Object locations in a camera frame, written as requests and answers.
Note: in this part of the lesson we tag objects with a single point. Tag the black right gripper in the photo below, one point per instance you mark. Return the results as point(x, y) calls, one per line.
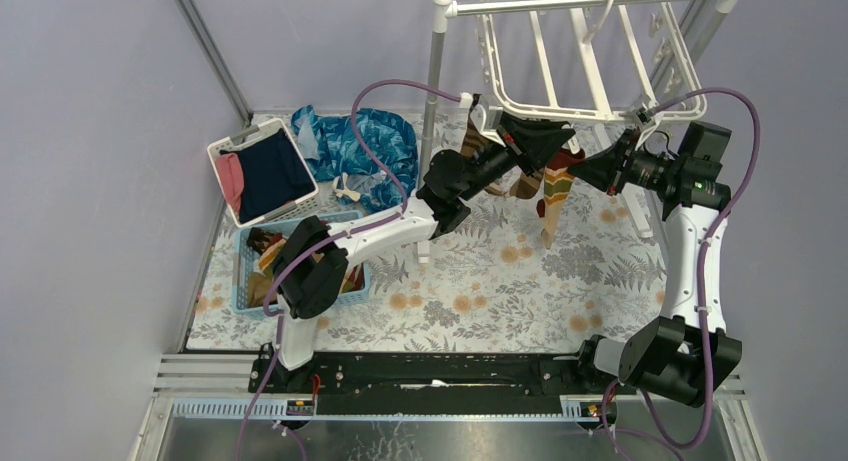
point(604, 170)

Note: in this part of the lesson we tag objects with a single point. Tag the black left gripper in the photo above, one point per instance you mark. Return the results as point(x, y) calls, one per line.
point(510, 143)

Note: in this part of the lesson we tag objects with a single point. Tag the red cuff multicolour sock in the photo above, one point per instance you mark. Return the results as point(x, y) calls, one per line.
point(557, 184)

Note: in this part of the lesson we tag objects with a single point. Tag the brown striped sock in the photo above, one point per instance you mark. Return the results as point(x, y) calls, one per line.
point(527, 185)
point(472, 143)

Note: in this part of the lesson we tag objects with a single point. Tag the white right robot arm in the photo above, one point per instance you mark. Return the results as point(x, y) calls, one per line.
point(685, 350)

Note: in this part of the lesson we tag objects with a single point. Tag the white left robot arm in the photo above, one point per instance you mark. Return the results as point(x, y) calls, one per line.
point(310, 268)

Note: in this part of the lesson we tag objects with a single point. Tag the white clip drying hanger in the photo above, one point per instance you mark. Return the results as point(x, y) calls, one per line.
point(523, 80)

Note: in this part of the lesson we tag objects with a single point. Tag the pile of assorted socks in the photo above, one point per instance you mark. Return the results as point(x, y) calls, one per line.
point(267, 245)

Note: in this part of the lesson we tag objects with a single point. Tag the silver white drying rack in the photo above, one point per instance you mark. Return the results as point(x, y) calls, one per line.
point(683, 27)

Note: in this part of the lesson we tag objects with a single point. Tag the floral patterned table mat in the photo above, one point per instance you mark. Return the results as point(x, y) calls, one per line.
point(494, 286)

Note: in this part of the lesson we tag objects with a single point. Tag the blue patterned cloth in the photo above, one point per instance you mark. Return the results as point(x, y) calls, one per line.
point(380, 146)

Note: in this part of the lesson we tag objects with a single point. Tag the dark navy folded garment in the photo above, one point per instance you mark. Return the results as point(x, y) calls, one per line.
point(274, 176)

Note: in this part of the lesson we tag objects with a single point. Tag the white plastic basket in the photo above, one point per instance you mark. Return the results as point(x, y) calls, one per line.
point(247, 137)

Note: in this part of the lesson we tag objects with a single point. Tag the light blue sock basket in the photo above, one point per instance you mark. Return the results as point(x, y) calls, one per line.
point(245, 262)

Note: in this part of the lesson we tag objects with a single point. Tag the pink folded garment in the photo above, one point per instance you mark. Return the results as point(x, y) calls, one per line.
point(231, 178)

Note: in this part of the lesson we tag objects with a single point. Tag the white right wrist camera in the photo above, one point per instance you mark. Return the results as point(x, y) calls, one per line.
point(643, 116)

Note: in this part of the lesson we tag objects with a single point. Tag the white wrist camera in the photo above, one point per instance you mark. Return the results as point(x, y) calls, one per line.
point(643, 116)
point(484, 113)

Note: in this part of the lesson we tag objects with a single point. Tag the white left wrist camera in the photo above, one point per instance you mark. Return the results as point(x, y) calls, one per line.
point(484, 113)

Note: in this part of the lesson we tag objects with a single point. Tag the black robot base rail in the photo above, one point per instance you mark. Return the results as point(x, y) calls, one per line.
point(433, 384)

